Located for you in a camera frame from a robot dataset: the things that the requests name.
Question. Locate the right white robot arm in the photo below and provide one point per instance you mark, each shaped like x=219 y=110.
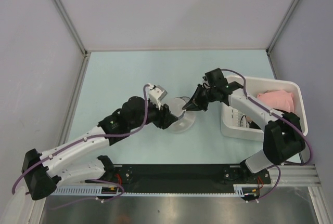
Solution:
x=283 y=136

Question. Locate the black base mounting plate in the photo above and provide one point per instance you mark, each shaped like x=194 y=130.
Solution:
x=193 y=176

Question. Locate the aluminium frame post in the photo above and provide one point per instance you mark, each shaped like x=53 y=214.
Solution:
x=70 y=26
x=286 y=18

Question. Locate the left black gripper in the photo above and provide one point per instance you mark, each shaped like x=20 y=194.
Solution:
x=164 y=118

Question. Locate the pink garment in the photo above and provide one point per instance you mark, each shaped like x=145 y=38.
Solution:
x=279 y=100

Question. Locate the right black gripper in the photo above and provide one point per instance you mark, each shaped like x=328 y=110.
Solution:
x=196 y=104

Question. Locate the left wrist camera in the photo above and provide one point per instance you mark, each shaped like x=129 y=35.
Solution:
x=156 y=94

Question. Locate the right aluminium frame post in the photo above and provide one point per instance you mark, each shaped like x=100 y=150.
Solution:
x=286 y=18

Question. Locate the white slotted cable duct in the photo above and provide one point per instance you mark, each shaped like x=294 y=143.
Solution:
x=108 y=191

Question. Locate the white plastic basket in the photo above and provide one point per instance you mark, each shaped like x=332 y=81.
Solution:
x=233 y=118

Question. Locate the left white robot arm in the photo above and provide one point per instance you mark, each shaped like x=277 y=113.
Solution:
x=44 y=171

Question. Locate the left aluminium frame post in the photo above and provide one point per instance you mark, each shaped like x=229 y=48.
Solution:
x=70 y=26

